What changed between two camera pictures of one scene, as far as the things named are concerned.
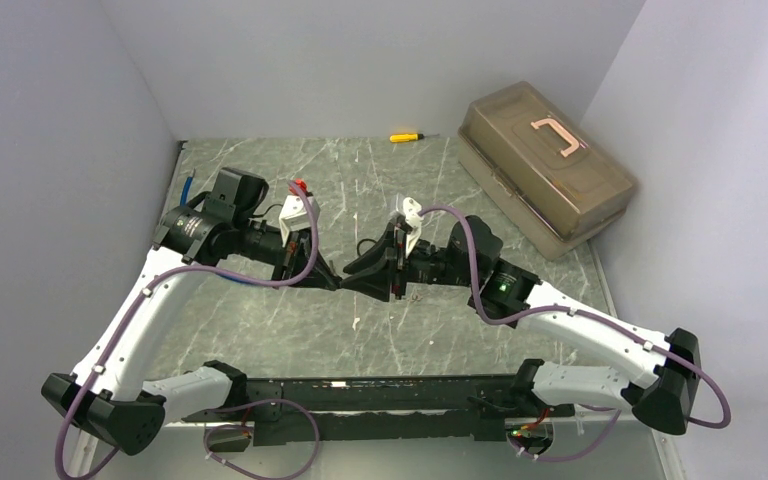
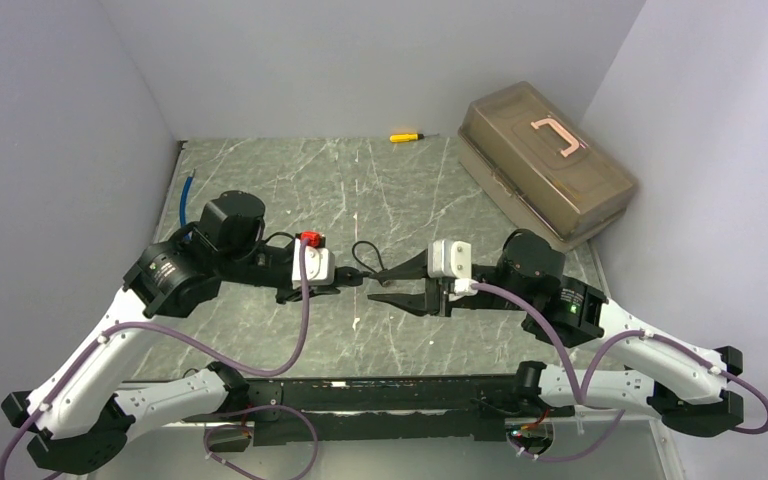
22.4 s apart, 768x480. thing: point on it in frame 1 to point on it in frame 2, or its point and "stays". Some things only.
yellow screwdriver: (408, 137) stays
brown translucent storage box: (549, 178) stays
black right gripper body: (397, 268) to (438, 298)
